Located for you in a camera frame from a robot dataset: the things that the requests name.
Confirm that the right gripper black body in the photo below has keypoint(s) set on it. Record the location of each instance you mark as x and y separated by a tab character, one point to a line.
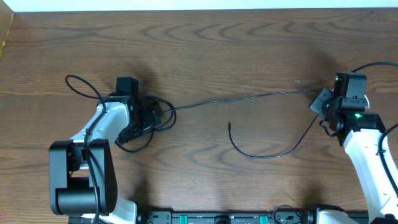
324	104

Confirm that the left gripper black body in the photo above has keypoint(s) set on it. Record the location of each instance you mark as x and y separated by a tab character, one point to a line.
146	121

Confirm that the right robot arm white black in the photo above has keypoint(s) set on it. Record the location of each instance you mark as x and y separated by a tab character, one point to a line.
364	138

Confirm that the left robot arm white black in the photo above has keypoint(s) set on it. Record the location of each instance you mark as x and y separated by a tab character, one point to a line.
83	183

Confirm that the cardboard box side panel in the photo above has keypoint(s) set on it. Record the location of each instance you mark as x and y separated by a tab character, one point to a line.
6	19

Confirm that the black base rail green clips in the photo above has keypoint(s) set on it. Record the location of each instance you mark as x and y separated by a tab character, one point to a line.
281	214

